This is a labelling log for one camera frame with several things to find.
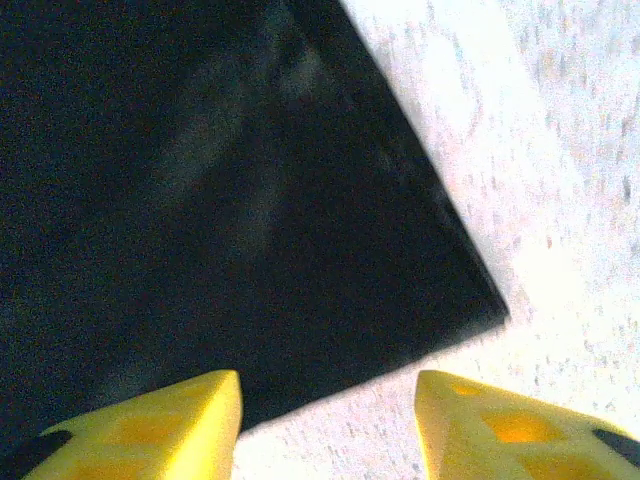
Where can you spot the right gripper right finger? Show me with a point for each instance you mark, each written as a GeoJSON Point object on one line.
{"type": "Point", "coordinates": [500, 440]}

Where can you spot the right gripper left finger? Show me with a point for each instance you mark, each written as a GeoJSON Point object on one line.
{"type": "Point", "coordinates": [150, 435]}

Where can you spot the black t-shirt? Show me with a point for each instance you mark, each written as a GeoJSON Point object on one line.
{"type": "Point", "coordinates": [200, 200]}

